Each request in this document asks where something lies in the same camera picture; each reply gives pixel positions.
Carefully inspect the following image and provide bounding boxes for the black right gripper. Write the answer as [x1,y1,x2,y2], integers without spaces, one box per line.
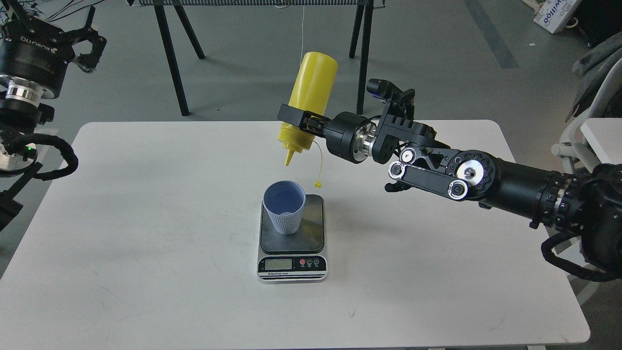
[277,104,376,164]

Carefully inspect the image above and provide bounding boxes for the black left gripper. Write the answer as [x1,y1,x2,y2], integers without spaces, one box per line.
[0,6,107,100]

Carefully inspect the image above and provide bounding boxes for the yellow squeeze bottle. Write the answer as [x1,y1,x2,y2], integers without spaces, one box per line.
[277,52,338,166]

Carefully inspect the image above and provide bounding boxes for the blue ribbed plastic cup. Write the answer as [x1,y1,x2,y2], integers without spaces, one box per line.
[262,181,306,235]

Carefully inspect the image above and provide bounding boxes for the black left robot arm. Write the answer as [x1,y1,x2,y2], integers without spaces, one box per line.
[0,0,107,228]

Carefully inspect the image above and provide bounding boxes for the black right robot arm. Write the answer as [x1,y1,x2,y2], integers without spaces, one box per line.
[277,79,622,282]

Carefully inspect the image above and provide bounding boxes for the digital kitchen scale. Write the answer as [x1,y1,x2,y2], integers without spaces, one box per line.
[257,194,328,283]

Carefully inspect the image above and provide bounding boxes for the white cardboard box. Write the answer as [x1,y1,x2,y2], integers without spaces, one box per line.
[533,0,582,34]

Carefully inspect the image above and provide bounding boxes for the white office chair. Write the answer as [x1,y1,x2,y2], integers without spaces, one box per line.
[551,33,622,174]

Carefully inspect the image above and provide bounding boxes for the black floor cables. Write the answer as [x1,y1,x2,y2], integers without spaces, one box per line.
[0,0,107,25]

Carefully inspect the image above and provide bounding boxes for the black metal rack frame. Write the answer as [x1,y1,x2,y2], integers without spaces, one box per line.
[127,0,386,117]

